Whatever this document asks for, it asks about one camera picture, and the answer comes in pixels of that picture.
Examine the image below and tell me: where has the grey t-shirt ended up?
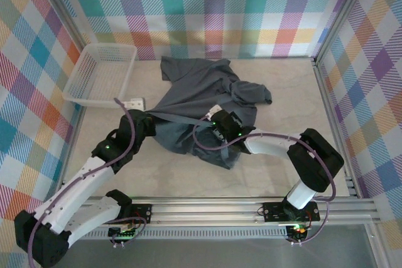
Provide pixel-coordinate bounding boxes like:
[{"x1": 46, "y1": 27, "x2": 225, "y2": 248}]
[{"x1": 147, "y1": 55, "x2": 273, "y2": 171}]

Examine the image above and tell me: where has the white plastic mesh basket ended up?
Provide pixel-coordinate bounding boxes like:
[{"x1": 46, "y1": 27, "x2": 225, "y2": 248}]
[{"x1": 62, "y1": 43, "x2": 138, "y2": 109}]

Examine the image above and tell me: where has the left controller circuit board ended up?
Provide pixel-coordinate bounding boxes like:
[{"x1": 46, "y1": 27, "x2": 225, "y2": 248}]
[{"x1": 108, "y1": 226, "x2": 139, "y2": 240}]

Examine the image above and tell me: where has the controller circuit board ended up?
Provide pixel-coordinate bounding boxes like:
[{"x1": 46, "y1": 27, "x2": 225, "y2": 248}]
[
  {"x1": 108, "y1": 226, "x2": 139, "y2": 240},
  {"x1": 287, "y1": 223, "x2": 312, "y2": 238}
]

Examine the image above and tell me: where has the right controller circuit board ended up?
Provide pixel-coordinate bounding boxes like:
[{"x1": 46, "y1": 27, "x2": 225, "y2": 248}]
[{"x1": 287, "y1": 223, "x2": 312, "y2": 238}]

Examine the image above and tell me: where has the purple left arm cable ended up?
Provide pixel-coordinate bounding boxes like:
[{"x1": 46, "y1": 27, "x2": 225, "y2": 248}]
[{"x1": 26, "y1": 97, "x2": 149, "y2": 265}]

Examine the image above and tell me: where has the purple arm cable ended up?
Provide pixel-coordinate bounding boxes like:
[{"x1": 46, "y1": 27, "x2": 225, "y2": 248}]
[
  {"x1": 26, "y1": 97, "x2": 149, "y2": 265},
  {"x1": 192, "y1": 114, "x2": 337, "y2": 247}
]

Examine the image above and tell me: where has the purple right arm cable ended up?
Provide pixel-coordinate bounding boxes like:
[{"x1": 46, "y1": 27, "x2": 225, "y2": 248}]
[{"x1": 192, "y1": 114, "x2": 337, "y2": 247}]

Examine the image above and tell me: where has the aluminium table side rail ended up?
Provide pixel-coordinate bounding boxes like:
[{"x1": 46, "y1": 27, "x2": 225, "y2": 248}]
[
  {"x1": 58, "y1": 104, "x2": 87, "y2": 187},
  {"x1": 313, "y1": 56, "x2": 361, "y2": 199}
]

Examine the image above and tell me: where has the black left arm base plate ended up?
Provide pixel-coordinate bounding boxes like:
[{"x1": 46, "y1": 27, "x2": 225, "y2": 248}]
[{"x1": 125, "y1": 203, "x2": 154, "y2": 225}]

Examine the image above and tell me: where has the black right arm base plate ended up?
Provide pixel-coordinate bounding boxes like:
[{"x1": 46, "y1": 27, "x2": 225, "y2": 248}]
[{"x1": 263, "y1": 201, "x2": 320, "y2": 223}]

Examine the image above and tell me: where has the grey slotted cable duct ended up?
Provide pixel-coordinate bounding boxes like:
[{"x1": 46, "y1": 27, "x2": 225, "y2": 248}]
[{"x1": 70, "y1": 228, "x2": 290, "y2": 240}]

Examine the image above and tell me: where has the aluminium frame post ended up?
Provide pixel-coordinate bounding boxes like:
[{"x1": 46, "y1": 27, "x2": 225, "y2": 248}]
[
  {"x1": 364, "y1": 222, "x2": 389, "y2": 268},
  {"x1": 312, "y1": 0, "x2": 378, "y2": 65},
  {"x1": 36, "y1": 0, "x2": 91, "y2": 58}
]

